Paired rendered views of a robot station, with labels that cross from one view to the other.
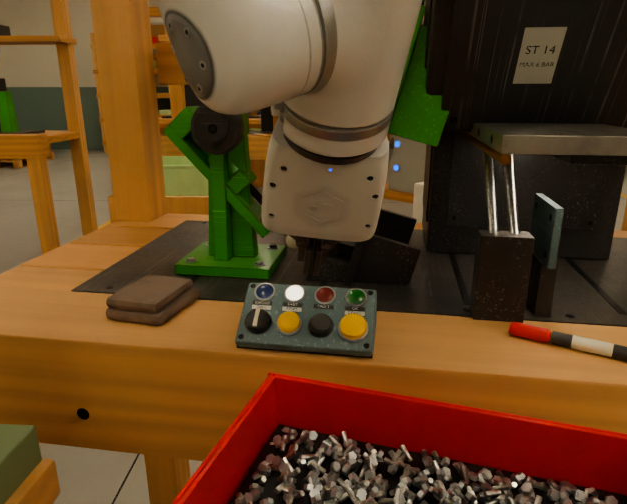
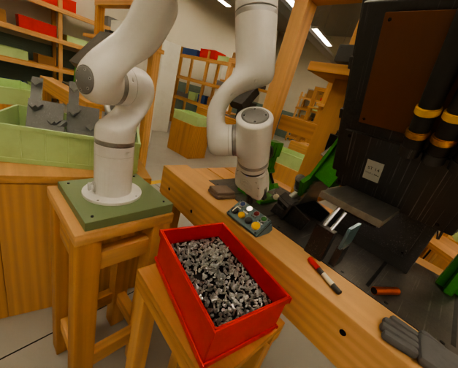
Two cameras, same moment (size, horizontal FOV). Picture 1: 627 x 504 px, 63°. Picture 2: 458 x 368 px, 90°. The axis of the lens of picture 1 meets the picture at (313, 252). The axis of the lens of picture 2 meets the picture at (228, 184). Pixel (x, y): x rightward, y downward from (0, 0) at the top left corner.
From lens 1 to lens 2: 0.36 m
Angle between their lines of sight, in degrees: 32
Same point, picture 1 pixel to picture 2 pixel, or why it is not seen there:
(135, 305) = (214, 190)
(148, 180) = not seen: hidden behind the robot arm
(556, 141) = (337, 201)
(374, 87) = (250, 160)
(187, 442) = not seen: hidden behind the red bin
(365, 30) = (244, 147)
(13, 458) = (165, 207)
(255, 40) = (215, 142)
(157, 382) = (207, 212)
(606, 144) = (353, 210)
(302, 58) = (226, 149)
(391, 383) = (256, 247)
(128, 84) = not seen: hidden behind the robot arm
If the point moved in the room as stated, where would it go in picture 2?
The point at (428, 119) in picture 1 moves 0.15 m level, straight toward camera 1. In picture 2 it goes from (329, 177) to (306, 177)
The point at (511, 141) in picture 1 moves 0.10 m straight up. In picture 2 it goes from (323, 193) to (338, 160)
